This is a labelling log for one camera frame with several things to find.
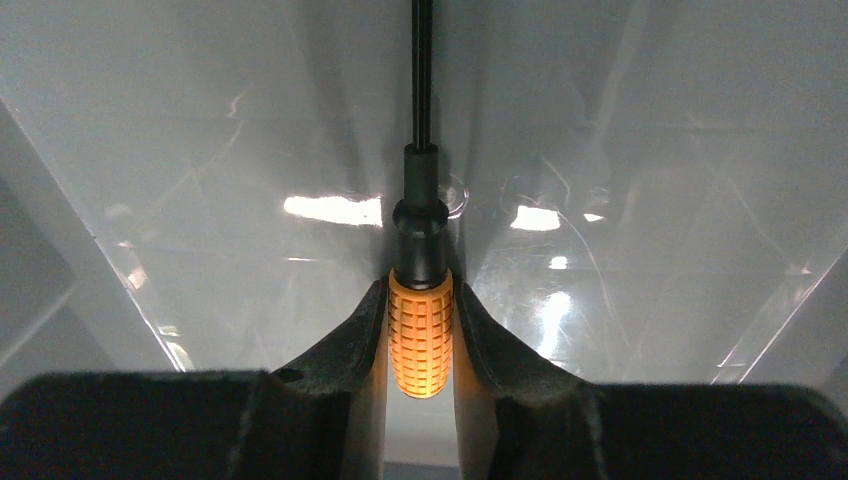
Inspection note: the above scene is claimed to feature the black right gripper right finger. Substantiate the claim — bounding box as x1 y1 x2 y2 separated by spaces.
453 283 847 479

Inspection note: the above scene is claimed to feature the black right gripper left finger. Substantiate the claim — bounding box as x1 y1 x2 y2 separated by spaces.
1 280 388 479

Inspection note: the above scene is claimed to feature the orange handled screwdriver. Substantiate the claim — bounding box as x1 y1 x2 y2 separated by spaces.
388 1 454 399

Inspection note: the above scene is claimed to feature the grey plastic storage bin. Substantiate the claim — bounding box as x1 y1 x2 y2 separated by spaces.
1 1 847 479

